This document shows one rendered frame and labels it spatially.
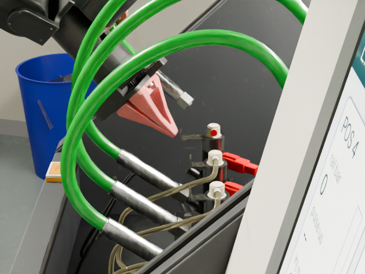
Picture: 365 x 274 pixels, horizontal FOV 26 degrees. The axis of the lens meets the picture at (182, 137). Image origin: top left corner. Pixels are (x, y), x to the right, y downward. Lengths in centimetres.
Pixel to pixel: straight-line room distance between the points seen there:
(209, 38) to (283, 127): 16
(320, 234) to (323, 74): 12
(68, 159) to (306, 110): 30
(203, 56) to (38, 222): 38
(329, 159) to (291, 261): 6
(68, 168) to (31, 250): 35
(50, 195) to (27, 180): 220
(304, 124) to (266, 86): 80
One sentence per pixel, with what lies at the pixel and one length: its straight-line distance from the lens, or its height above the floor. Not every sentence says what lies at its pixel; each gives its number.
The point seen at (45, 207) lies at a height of 95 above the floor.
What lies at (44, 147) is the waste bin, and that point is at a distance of 330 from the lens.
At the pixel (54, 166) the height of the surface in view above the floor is 96.
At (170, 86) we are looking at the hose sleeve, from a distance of 107.
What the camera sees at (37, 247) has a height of 95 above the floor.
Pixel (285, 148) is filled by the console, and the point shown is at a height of 129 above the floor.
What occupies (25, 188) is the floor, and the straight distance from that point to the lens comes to 335.
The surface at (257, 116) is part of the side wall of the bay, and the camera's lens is 132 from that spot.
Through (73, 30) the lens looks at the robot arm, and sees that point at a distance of 96.
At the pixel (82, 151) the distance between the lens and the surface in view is 82.
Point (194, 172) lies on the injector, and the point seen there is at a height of 107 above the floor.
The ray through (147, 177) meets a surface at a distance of 92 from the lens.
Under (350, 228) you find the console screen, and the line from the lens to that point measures 36.
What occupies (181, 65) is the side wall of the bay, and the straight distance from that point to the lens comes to 128.
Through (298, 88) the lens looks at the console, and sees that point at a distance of 54.
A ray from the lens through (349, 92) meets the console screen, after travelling 40.
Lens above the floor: 151
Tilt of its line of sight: 24 degrees down
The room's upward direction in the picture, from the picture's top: straight up
